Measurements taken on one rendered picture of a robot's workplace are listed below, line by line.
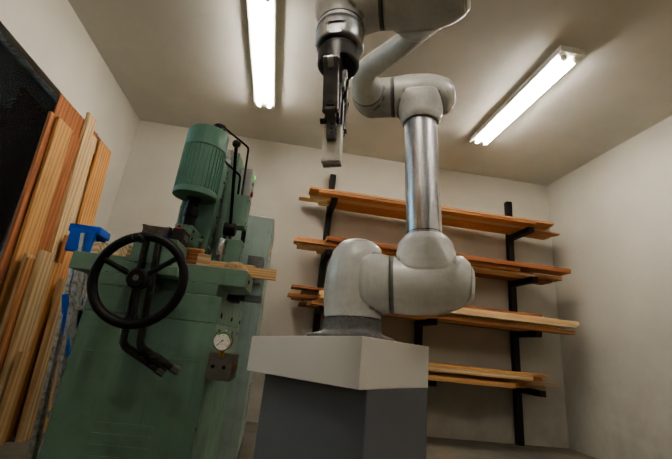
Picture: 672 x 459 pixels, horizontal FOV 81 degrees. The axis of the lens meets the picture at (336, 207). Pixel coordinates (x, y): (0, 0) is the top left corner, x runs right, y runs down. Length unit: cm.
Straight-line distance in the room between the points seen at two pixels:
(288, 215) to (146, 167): 150
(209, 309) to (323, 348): 62
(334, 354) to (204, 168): 104
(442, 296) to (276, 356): 43
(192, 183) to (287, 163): 268
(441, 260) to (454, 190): 359
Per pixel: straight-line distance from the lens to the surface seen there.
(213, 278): 146
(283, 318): 389
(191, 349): 146
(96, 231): 248
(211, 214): 179
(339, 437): 94
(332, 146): 63
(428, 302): 104
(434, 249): 105
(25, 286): 289
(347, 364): 88
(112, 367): 153
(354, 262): 105
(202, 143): 173
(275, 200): 411
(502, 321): 394
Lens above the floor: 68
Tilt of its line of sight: 20 degrees up
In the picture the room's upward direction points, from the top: 6 degrees clockwise
